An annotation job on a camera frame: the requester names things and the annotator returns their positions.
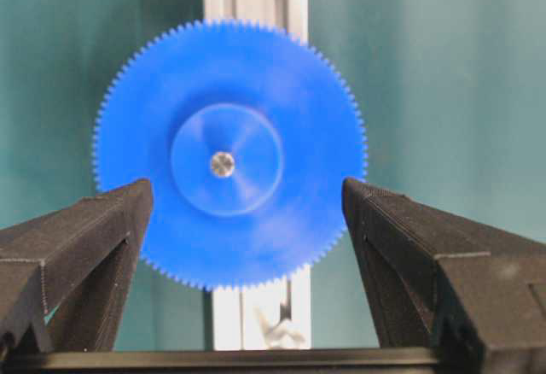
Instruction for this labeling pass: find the lower steel shaft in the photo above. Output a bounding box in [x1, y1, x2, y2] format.
[210, 151, 235, 178]

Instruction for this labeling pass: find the grey upper shaft bracket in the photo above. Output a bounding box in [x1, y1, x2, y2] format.
[254, 304, 305, 350]

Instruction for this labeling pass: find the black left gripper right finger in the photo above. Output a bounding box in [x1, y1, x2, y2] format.
[342, 178, 545, 373]

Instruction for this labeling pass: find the large blue plastic gear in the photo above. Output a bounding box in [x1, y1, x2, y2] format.
[93, 20, 368, 290]

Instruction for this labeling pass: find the silver aluminium extrusion rail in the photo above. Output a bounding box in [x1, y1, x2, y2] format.
[203, 0, 311, 350]

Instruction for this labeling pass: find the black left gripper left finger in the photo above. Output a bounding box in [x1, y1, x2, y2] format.
[1, 179, 153, 353]

